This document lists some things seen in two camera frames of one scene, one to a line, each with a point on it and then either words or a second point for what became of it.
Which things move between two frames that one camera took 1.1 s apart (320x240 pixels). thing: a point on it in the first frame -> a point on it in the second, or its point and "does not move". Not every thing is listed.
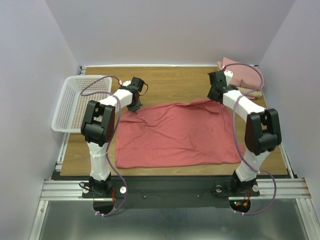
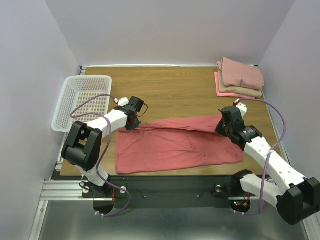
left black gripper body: [135, 107] -> [132, 126]
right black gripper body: [213, 94] -> [225, 127]
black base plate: [171, 191] does not move
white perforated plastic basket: [78, 91] does not move
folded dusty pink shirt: [244, 75] does not move
